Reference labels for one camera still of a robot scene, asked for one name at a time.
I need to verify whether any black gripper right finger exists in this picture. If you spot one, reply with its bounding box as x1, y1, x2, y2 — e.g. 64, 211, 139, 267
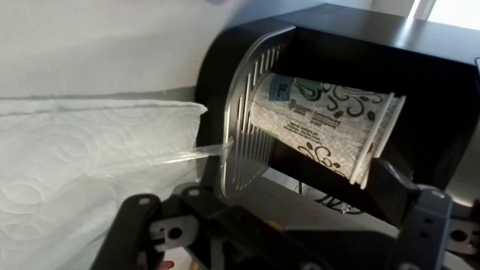
367, 156, 454, 270

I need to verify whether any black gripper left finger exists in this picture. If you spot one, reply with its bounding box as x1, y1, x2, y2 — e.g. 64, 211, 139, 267
90, 192, 201, 270

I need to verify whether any printed white paper cup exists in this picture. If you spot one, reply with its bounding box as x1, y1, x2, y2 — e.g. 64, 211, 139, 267
247, 72, 408, 190

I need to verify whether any black silver coffee maker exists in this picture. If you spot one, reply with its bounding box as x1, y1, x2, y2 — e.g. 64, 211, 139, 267
193, 1, 480, 222

